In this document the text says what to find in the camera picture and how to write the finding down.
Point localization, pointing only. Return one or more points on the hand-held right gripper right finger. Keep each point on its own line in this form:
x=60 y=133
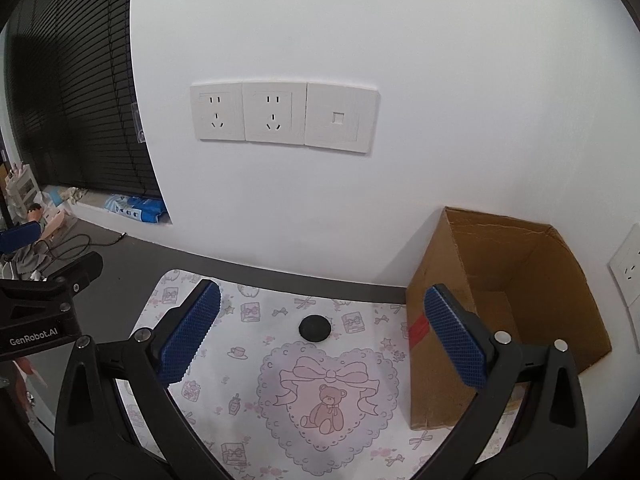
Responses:
x=455 y=340

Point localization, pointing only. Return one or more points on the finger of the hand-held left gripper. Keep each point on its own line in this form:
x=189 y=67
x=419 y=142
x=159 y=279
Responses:
x=82 y=270
x=20 y=237

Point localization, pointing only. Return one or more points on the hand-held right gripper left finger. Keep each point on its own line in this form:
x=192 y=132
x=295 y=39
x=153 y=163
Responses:
x=192 y=332

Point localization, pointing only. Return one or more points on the brown cardboard box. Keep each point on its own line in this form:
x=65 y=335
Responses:
x=530 y=280

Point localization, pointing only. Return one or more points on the plain black round disc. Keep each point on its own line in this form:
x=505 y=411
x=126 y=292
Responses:
x=315 y=328

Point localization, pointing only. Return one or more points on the grey cloth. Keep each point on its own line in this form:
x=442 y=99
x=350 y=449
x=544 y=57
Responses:
x=27 y=261

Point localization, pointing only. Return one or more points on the cartoon doll figurine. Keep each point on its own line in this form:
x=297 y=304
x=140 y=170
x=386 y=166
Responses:
x=34 y=212

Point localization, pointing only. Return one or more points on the pink storage box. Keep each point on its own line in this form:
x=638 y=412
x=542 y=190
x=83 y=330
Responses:
x=54 y=220

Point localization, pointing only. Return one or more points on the white drawer organizer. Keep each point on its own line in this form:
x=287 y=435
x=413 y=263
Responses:
x=21 y=185

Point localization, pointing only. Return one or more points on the white printed table mat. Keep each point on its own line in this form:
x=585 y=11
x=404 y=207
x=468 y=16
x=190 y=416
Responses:
x=240 y=375

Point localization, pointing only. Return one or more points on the blue and white packet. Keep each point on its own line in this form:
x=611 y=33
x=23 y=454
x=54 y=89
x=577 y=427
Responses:
x=137 y=208

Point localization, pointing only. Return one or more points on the black window blinds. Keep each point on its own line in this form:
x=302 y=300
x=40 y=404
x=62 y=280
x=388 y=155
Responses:
x=75 y=85

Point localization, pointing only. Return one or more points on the white wall power socket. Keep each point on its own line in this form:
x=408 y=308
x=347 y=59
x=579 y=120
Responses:
x=274 y=112
x=217 y=111

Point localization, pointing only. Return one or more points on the white wall data socket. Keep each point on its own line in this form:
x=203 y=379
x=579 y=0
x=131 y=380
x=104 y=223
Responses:
x=340 y=117

